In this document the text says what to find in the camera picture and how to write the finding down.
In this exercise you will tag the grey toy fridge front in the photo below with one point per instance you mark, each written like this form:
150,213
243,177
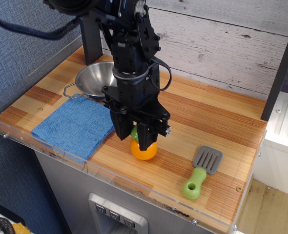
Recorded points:
91,204

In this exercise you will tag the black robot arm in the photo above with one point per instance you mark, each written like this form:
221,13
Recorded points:
126,28

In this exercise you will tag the grey spatula with green handle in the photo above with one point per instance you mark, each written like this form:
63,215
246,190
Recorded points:
206,161

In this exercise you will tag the black vertical post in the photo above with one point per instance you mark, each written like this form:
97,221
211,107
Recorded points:
91,39
276,86

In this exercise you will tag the steel bowl with handles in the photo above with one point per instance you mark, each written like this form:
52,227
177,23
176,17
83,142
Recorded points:
91,79

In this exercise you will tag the orange object at corner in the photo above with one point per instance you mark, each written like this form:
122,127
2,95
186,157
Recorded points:
19,228

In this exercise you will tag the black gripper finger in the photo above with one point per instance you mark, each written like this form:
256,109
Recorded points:
146,135
123,124

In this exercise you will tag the black object bottom left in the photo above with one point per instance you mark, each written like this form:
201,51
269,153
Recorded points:
7,218

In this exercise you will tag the black left vertical post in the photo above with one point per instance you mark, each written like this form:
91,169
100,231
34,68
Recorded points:
91,39

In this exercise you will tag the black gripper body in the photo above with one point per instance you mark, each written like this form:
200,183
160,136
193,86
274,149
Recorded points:
136,95

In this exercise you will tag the blue folded cloth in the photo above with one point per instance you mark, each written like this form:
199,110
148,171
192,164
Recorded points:
79,127

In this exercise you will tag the white toy appliance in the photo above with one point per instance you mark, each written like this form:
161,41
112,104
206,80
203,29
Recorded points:
271,165

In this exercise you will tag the black right vertical post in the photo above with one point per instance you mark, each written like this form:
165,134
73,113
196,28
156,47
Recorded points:
276,86

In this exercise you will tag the clear acrylic edge guard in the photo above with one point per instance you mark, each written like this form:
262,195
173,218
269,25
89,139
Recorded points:
216,98

